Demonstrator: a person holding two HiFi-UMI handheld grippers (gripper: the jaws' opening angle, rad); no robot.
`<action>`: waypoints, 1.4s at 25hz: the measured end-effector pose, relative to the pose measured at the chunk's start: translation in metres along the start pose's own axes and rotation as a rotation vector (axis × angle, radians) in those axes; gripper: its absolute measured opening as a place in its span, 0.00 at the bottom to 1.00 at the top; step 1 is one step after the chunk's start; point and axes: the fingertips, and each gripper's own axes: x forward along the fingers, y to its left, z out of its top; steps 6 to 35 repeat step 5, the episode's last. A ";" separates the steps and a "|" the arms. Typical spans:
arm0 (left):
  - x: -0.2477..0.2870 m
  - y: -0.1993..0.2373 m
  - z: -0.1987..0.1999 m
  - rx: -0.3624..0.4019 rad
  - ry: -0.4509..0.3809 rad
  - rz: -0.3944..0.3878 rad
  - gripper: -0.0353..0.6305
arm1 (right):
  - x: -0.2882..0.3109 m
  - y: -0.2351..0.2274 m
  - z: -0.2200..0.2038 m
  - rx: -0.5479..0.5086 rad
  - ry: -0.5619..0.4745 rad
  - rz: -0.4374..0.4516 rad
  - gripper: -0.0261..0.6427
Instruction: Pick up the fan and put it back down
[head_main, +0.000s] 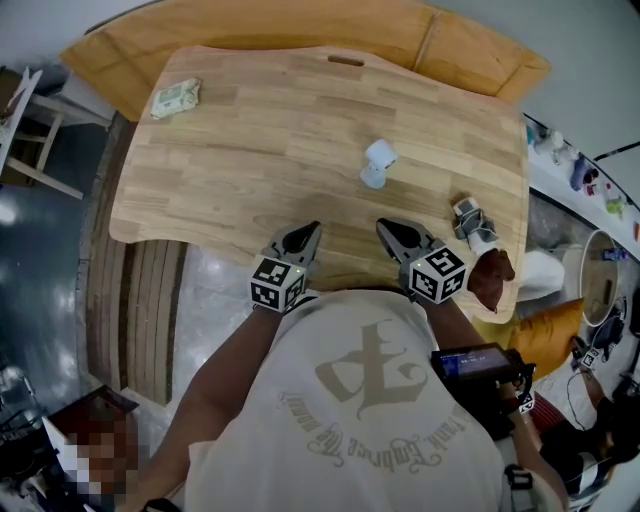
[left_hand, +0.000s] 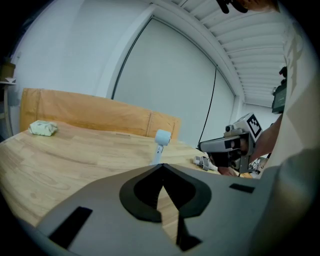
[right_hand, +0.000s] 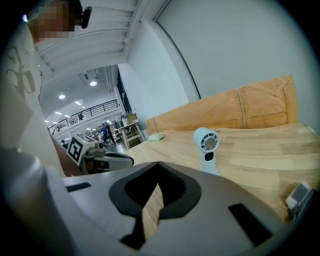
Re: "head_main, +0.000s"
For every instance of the brown cloth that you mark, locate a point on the brown cloth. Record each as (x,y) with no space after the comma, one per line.
(492,277)

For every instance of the person's right forearm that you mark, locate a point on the person's right forearm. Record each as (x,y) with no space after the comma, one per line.
(452,325)

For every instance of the orange cushion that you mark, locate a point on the orange cushion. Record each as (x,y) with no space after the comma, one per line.
(547,335)

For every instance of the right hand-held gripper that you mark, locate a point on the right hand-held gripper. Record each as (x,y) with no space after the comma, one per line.
(437,275)

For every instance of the blue bottle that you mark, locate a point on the blue bottle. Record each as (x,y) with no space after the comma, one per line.
(614,254)

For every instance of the grey and white cloth bundle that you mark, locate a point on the grey and white cloth bundle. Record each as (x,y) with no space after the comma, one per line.
(472,222)

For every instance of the red checkered cloth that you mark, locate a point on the red checkered cloth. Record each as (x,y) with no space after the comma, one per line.
(547,412)

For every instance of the teal bottle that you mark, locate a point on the teal bottle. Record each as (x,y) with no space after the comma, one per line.
(530,134)

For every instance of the purple bottle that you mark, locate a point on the purple bottle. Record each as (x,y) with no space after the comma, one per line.
(580,172)

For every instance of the green spray bottle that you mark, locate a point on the green spray bottle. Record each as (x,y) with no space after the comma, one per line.
(616,206)

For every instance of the white side table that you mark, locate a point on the white side table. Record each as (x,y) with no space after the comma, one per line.
(65,111)

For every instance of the person's left forearm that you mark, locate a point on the person's left forearm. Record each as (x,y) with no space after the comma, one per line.
(215,380)

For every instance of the green wet wipes pack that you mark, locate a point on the green wet wipes pack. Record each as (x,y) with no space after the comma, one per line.
(176,99)

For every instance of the round wooden tray table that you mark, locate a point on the round wooden tray table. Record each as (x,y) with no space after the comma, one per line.
(597,285)

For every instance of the white handheld fan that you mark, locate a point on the white handheld fan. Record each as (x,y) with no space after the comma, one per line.
(379,162)

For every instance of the white fluffy armchair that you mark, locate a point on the white fluffy armchair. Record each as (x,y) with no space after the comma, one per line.
(542,275)

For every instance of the white bottle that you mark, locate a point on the white bottle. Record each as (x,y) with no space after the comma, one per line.
(544,141)
(562,153)

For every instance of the person's beige printed t-shirt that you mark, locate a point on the person's beige printed t-shirt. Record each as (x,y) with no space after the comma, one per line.
(350,450)

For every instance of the white wall ledge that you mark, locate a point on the white wall ledge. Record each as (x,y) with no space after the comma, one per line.
(550,175)

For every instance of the dark wooden slatted platform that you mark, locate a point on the dark wooden slatted platform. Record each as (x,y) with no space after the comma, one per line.
(145,310)

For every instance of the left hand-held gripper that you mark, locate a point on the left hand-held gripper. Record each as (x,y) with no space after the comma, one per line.
(275,285)

